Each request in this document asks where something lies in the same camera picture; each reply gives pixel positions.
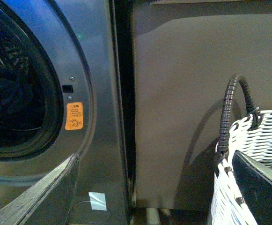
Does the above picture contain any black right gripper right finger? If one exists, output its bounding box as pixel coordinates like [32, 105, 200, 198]
[232, 150, 272, 225]

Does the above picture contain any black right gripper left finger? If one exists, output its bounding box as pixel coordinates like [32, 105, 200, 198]
[0, 154, 79, 225]

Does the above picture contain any dark blue garment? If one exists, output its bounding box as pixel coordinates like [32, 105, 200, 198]
[0, 68, 45, 147]

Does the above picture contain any dark grey washing machine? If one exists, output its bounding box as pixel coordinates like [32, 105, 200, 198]
[0, 0, 130, 225]

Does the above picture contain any white woven laundry basket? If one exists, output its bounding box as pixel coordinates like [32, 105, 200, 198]
[207, 110, 272, 225]

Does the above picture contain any silver tape patch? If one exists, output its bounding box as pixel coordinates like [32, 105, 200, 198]
[88, 192, 107, 211]

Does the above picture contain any orange warning sticker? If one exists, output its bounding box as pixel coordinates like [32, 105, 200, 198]
[65, 102, 84, 131]

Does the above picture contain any dark wrapped basket handle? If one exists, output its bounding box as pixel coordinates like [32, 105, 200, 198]
[214, 74, 262, 169]

